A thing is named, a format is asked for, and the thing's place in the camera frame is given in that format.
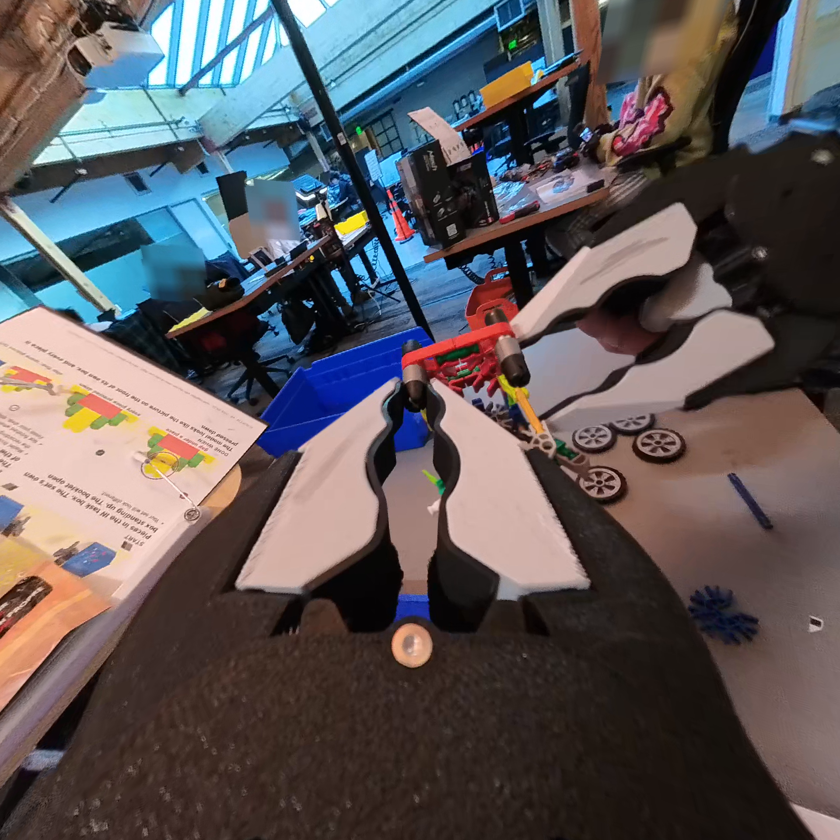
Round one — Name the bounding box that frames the yellow box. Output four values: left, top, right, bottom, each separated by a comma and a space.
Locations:
479, 62, 539, 109

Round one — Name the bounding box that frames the black metal pole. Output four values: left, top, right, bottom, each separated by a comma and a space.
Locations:
269, 0, 434, 340

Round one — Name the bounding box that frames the orange traffic cone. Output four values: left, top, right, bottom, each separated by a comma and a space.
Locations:
385, 184, 421, 245

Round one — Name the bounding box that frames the building instruction sheet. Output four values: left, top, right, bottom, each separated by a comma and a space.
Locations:
0, 306, 246, 716

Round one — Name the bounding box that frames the red crate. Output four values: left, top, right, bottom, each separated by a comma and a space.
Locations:
464, 273, 522, 329

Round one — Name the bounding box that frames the white ceiling projector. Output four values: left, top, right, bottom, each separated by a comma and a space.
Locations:
73, 20, 166, 90

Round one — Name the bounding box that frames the black product carton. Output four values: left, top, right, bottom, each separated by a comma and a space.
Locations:
398, 138, 501, 250

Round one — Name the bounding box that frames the blue toy rod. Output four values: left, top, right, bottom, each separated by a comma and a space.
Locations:
728, 473, 777, 531

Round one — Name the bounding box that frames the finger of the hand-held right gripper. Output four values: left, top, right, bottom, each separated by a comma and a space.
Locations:
508, 203, 700, 346
542, 309, 779, 435

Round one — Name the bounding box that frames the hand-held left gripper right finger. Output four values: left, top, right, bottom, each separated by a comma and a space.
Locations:
424, 388, 593, 620

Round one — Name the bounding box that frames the blue snowflake toy connector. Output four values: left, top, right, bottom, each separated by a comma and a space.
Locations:
688, 586, 761, 645

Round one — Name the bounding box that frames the red rod toy assembly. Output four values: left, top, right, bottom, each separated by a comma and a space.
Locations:
401, 309, 592, 473

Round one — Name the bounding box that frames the blue plastic bin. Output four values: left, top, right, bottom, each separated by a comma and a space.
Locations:
259, 329, 441, 458

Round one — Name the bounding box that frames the person's right hand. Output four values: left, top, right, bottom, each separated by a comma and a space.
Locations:
575, 292, 668, 358

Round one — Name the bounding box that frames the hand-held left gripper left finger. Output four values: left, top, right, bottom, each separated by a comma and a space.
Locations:
237, 381, 408, 620

